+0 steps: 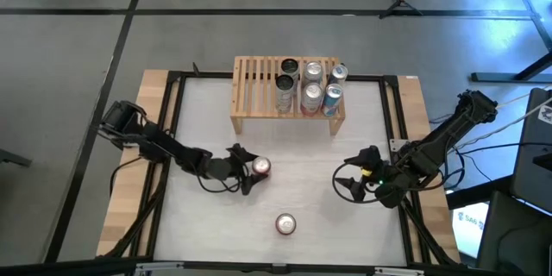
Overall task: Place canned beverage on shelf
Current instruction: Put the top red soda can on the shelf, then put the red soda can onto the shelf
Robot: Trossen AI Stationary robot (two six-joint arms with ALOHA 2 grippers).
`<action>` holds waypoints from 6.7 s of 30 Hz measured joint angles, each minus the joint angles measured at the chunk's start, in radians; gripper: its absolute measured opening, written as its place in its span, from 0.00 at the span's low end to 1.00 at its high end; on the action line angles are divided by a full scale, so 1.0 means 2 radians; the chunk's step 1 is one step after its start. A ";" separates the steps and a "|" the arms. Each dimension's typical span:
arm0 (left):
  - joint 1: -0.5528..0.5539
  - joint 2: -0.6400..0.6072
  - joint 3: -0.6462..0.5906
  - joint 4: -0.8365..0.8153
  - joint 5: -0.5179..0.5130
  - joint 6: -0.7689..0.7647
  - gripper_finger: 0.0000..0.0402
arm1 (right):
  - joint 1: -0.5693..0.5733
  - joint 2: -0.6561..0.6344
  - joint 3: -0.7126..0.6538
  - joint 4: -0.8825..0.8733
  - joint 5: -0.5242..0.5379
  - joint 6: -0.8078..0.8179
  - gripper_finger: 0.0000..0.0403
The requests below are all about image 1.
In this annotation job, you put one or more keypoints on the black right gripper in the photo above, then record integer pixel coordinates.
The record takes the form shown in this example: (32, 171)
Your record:
(373, 172)

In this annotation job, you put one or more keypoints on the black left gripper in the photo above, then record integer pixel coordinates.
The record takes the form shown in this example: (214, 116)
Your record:
(230, 169)

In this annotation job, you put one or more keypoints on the red beverage can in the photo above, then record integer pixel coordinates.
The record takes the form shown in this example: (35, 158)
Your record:
(261, 165)

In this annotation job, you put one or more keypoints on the silver can with black top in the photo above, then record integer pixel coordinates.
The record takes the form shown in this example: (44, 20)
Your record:
(290, 67)
(284, 95)

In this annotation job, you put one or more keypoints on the pink white beverage can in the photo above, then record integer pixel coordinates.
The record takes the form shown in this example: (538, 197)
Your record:
(313, 70)
(311, 101)

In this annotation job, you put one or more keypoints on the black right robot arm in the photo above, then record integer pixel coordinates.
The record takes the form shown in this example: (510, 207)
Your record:
(444, 138)

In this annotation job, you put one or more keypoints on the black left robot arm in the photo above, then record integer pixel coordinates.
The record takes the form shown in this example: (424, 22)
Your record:
(164, 144)

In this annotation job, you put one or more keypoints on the wooden slatted shelf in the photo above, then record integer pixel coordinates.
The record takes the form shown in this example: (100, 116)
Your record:
(254, 90)

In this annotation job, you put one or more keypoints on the grey metal plate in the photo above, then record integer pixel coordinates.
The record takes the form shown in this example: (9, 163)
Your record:
(394, 143)

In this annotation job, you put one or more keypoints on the red blue Fanta can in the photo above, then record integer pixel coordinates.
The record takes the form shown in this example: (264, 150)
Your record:
(285, 224)

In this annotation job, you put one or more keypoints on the blue slim can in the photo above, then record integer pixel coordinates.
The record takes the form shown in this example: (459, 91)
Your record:
(339, 73)
(333, 100)

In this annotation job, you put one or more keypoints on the black crossbar with silver brackets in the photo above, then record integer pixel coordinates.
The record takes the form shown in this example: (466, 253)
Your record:
(215, 266)

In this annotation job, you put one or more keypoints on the black desk beam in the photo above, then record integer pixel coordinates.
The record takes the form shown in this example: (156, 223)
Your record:
(474, 192)

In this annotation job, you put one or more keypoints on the white SA6 labelled box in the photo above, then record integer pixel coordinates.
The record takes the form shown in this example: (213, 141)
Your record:
(470, 228)

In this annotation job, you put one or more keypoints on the dark desk foot bar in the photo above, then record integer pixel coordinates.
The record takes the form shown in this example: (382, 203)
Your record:
(496, 77)

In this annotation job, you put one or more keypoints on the dark office chair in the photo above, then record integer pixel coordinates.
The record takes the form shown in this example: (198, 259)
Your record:
(513, 241)

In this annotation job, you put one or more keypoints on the dark grey computer tower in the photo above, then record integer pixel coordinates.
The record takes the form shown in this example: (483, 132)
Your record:
(535, 159)

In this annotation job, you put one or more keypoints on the grey floor foot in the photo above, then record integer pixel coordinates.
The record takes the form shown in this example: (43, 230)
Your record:
(13, 157)

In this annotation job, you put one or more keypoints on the black table frame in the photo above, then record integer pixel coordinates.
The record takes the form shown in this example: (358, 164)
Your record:
(215, 74)

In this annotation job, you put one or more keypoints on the small black bracket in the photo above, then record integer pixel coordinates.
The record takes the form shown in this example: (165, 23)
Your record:
(196, 69)

